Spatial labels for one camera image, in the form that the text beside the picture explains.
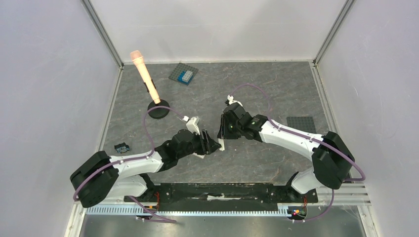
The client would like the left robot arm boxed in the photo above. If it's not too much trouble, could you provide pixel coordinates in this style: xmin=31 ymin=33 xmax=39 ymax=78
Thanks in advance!
xmin=70 ymin=129 xmax=223 ymax=208

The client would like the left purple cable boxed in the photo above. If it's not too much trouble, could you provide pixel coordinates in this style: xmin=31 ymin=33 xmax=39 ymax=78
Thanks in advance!
xmin=72 ymin=105 xmax=191 ymax=224

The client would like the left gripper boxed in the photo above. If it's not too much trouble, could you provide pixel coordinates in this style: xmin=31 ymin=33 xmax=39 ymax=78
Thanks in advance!
xmin=177 ymin=129 xmax=221 ymax=159

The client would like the blue lego brick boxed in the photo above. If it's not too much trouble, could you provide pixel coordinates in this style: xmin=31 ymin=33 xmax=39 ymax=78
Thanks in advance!
xmin=177 ymin=71 xmax=194 ymax=85

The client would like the dark grey lego baseplate right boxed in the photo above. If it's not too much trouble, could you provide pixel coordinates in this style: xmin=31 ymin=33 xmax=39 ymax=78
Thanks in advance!
xmin=286 ymin=117 xmax=317 ymax=133

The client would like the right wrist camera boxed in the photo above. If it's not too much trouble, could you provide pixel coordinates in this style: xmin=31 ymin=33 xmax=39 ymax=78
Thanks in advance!
xmin=225 ymin=94 xmax=243 ymax=106

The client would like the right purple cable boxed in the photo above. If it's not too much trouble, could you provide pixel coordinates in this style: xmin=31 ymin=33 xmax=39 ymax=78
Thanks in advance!
xmin=229 ymin=83 xmax=366 ymax=223

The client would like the purple cable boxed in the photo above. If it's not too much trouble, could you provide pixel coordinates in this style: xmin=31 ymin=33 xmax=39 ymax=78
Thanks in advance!
xmin=229 ymin=83 xmax=366 ymax=223
xmin=72 ymin=105 xmax=191 ymax=224

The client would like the small black blue object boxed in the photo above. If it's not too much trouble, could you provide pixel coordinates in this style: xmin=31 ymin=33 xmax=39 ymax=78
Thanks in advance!
xmin=114 ymin=143 xmax=130 ymax=154

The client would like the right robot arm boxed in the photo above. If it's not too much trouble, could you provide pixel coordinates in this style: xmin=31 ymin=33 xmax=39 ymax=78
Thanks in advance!
xmin=217 ymin=102 xmax=355 ymax=201

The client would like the white remote control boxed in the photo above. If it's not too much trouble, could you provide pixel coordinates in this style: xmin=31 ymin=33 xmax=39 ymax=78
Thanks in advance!
xmin=193 ymin=153 xmax=206 ymax=159

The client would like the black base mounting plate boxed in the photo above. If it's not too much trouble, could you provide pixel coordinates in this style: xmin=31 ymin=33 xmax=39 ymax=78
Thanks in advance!
xmin=136 ymin=183 xmax=318 ymax=212

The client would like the black round microphone stand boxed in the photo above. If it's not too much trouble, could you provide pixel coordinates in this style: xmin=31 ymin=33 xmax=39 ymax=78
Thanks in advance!
xmin=147 ymin=99 xmax=170 ymax=119

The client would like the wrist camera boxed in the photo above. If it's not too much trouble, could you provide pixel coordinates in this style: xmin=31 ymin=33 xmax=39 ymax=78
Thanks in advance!
xmin=225 ymin=94 xmax=243 ymax=106
xmin=182 ymin=116 xmax=200 ymax=135

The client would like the grey lego baseplate far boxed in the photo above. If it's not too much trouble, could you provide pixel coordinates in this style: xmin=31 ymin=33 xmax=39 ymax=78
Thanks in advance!
xmin=168 ymin=63 xmax=199 ymax=85

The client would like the white toothed cable duct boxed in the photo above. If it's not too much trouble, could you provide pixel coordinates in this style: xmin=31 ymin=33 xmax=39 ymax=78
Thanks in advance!
xmin=86 ymin=204 xmax=292 ymax=217

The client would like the white battery cover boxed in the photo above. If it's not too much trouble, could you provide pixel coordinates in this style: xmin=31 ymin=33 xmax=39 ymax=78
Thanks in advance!
xmin=218 ymin=139 xmax=225 ymax=151

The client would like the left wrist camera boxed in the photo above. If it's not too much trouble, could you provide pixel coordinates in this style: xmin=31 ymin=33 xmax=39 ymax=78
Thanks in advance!
xmin=182 ymin=116 xmax=200 ymax=135

